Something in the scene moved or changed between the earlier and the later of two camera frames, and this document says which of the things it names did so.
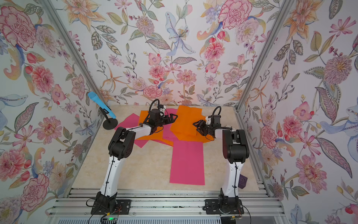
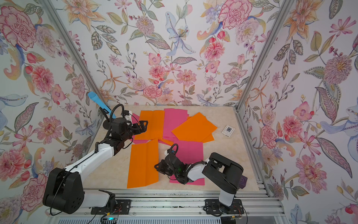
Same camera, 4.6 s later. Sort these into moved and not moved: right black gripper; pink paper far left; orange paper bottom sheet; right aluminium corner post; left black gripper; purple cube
Moved: left black gripper; orange paper bottom sheet; right black gripper
Not moved: right aluminium corner post; purple cube; pink paper far left
